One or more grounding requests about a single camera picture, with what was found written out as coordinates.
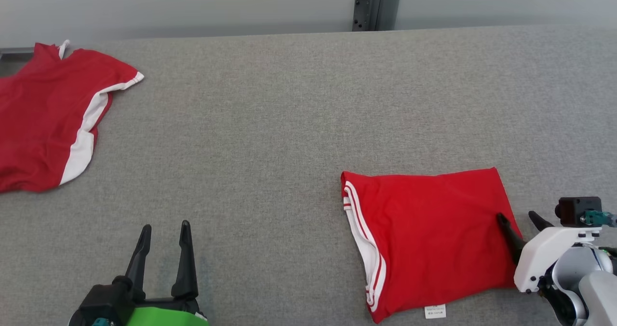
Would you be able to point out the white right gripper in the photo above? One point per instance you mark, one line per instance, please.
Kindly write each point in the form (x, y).
(544, 253)

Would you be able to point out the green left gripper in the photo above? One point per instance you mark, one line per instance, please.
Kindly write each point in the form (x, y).
(168, 316)

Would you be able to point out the red shirt with white stripes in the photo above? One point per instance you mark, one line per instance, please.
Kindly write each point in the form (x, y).
(434, 239)

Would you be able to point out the red shirt with white trim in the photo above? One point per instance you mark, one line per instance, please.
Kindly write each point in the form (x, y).
(43, 118)

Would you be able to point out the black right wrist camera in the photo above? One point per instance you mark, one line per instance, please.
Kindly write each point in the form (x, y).
(576, 210)

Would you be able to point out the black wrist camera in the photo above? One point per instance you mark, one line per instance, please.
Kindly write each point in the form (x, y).
(103, 302)
(576, 210)

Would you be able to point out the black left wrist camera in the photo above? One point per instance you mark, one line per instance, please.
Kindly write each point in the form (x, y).
(103, 302)

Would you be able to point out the grey metal partition post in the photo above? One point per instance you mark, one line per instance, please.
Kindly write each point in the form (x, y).
(383, 3)

